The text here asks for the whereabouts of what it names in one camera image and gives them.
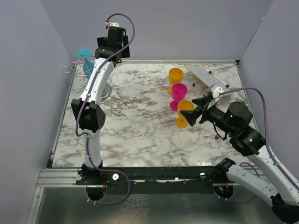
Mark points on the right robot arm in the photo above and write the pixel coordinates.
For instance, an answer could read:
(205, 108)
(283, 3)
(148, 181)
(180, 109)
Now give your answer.
(281, 191)

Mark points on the chrome wine glass rack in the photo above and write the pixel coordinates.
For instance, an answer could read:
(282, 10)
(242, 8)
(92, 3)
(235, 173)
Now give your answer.
(76, 69)

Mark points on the yellow framed tablet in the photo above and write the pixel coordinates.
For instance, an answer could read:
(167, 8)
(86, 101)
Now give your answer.
(194, 67)

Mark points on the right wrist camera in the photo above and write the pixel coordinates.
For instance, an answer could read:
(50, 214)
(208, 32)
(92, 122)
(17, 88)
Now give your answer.
(215, 90)

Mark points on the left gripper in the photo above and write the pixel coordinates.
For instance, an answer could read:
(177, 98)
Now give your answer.
(101, 41)

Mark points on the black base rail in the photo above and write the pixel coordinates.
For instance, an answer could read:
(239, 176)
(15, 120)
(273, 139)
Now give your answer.
(152, 180)

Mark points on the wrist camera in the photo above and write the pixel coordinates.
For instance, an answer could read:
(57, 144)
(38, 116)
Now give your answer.
(111, 24)
(215, 90)

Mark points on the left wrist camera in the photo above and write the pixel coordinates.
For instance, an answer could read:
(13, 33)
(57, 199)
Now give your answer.
(111, 24)

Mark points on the blue wine glass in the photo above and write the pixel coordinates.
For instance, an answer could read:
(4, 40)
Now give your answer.
(88, 66)

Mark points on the pink wine glass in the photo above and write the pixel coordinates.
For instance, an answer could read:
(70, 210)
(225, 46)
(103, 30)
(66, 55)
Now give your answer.
(178, 93)

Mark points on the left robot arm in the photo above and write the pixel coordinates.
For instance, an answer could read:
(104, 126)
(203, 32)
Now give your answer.
(89, 116)

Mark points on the black tablet stand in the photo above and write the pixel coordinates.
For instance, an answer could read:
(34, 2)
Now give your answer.
(205, 80)

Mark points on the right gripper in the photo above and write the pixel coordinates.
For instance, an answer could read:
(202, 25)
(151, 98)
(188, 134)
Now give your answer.
(192, 115)

